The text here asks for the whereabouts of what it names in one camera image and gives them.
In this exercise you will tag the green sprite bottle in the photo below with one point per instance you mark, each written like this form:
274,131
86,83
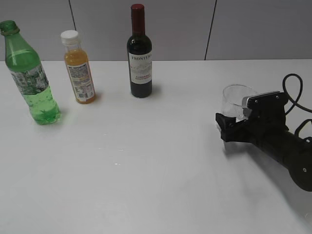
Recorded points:
28,73

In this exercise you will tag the red wine bottle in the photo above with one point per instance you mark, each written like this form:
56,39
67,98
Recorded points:
139,51

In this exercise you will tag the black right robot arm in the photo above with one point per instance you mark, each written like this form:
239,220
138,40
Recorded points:
296,156

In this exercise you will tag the transparent plastic cup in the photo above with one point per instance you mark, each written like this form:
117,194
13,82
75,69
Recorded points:
232,96

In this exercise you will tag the orange juice bottle white cap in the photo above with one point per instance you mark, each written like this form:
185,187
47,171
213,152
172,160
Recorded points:
78,68

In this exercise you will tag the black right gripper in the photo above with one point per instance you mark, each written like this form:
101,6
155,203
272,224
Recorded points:
266,125

